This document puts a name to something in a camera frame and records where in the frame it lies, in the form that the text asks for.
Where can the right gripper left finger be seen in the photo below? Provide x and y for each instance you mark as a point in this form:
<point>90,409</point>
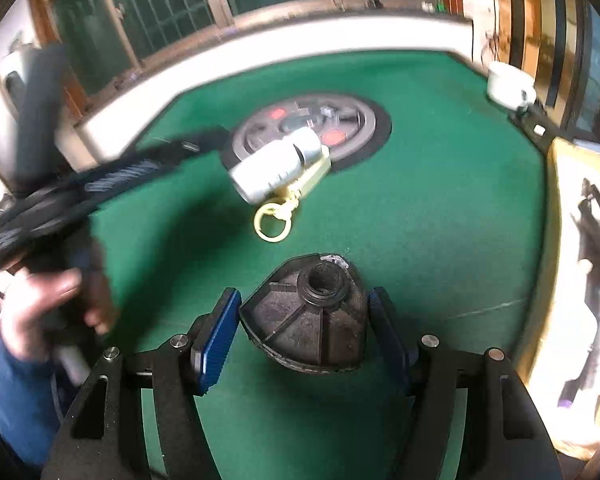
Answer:
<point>210,347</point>

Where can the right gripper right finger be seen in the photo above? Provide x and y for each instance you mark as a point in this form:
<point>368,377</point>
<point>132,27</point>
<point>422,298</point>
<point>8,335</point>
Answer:
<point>397,355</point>

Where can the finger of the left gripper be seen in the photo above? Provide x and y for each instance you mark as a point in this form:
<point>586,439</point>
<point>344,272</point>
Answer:
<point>141,166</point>

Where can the black fan-shaped plastic piece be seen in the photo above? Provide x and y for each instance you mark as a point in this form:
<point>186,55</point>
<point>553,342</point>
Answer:
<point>310,315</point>

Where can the white green-print bottle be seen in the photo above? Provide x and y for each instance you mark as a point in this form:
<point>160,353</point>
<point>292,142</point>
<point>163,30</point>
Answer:
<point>275,165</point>

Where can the blue sleeve forearm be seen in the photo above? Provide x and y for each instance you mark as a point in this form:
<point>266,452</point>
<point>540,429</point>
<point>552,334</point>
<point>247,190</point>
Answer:
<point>34,400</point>

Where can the person left hand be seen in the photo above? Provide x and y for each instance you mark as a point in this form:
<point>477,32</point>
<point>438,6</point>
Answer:
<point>33,295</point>

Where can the yellow taped white tray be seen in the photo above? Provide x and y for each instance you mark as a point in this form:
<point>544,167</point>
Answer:
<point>558,358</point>

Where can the round mahjong control panel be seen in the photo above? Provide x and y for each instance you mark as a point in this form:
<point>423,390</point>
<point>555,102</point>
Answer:
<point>353,128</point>

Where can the white ceramic mug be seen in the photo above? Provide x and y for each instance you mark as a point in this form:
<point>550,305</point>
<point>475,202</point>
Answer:
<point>510,87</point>

